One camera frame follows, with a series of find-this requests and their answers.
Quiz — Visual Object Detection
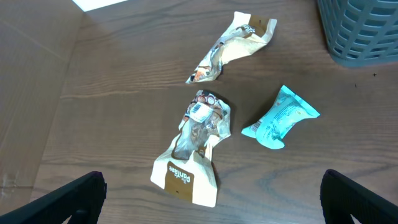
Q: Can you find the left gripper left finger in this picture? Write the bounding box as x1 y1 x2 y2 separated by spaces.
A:
1 171 107 224

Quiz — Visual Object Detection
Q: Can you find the beige nut bag with label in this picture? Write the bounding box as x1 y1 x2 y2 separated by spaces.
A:
150 90 231 208

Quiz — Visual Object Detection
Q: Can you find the teal snack packet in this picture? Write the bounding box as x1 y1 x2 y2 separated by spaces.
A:
241 85 320 150

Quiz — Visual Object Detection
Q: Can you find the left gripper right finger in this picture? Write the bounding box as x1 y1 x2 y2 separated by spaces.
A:
320 169 397 224

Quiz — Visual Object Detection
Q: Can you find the grey plastic basket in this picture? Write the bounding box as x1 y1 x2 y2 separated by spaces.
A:
317 0 397 67

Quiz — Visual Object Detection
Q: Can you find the crumpled beige snack bag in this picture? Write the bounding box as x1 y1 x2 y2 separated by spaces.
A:
186 11 277 84

